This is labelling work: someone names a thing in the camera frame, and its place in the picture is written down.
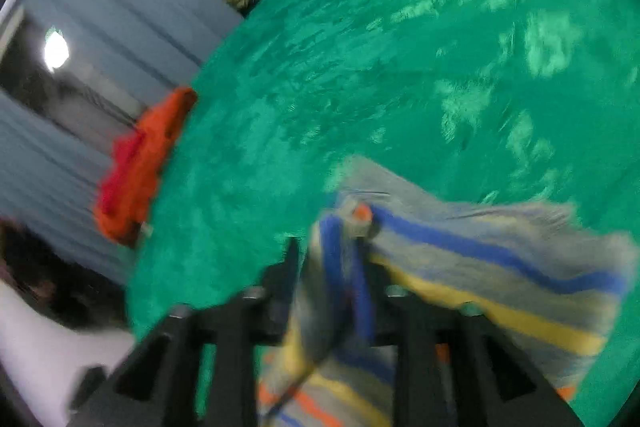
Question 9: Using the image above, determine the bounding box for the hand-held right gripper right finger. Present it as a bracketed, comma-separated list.
[361, 254, 586, 427]

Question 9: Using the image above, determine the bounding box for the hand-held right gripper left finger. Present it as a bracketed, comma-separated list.
[70, 237, 301, 427]

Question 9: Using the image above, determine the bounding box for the striped grey small garment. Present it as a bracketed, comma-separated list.
[255, 157, 636, 427]

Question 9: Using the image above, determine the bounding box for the red cloth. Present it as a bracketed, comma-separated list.
[95, 134, 146, 220]

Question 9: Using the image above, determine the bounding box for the orange cloth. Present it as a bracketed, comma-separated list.
[95, 87, 198, 248]

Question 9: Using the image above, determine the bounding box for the green blanket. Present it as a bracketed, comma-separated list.
[125, 0, 640, 427]

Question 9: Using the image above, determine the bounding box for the dark window pane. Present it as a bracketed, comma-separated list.
[0, 7, 143, 142]

